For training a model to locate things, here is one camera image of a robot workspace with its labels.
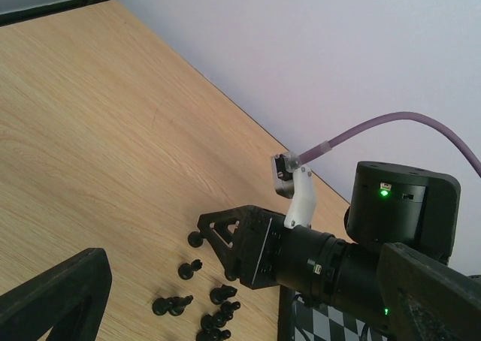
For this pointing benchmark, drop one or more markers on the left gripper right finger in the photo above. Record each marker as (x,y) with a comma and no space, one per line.
(426,299)

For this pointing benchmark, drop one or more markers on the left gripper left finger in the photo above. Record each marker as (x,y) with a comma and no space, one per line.
(66,302)

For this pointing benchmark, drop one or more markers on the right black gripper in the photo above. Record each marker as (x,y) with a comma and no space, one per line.
(246,241)

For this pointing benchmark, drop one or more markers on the black chess piece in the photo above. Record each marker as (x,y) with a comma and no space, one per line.
(175,306)
(218,295)
(187,270)
(195,239)
(221,317)
(213,335)

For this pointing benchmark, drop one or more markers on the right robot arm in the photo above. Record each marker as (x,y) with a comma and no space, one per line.
(391,203)

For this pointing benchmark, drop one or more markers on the black grey chessboard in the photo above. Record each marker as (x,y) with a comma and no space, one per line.
(298,322)

